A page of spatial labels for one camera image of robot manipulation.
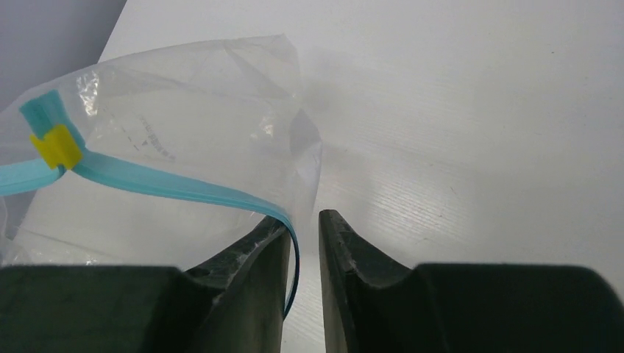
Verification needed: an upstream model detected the clear zip top bag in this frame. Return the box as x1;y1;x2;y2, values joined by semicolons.
1;35;322;310

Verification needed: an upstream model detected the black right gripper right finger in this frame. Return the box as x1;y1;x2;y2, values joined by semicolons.
319;210;623;352

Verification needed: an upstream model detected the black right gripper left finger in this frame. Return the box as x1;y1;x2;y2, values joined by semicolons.
1;217;290;352

